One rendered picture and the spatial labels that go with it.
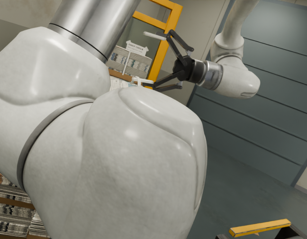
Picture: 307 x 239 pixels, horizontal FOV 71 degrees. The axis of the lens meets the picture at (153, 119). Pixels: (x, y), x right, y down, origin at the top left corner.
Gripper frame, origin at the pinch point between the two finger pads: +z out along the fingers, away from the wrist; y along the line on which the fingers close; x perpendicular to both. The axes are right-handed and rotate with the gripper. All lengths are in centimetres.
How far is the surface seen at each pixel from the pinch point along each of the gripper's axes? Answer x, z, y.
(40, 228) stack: -11, 19, 60
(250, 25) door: 350, -214, -109
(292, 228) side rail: 3, -90, 57
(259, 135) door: 294, -284, 83
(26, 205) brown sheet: 29, 36, 87
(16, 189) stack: 30, 42, 79
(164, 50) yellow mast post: 158, -34, -12
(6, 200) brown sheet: 29, 46, 86
